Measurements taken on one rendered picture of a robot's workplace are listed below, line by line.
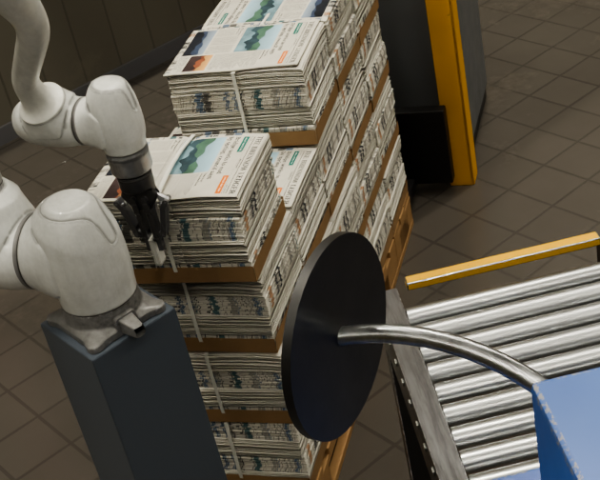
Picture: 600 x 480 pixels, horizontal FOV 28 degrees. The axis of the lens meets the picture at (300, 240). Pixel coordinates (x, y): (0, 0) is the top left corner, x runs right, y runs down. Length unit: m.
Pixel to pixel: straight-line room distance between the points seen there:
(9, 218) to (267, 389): 0.88
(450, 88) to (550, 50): 1.18
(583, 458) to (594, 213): 3.43
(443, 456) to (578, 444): 1.38
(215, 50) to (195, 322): 0.80
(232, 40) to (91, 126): 0.91
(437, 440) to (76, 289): 0.73
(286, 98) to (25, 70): 0.94
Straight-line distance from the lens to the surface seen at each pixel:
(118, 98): 2.43
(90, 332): 2.34
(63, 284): 2.29
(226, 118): 3.19
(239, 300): 2.76
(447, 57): 4.23
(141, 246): 2.70
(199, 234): 2.64
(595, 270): 2.61
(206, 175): 2.66
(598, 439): 0.84
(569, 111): 4.88
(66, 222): 2.23
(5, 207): 2.34
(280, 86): 3.10
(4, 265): 2.35
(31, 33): 2.24
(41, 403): 3.94
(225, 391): 2.96
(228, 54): 3.21
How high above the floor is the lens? 2.33
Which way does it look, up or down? 33 degrees down
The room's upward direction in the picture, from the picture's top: 13 degrees counter-clockwise
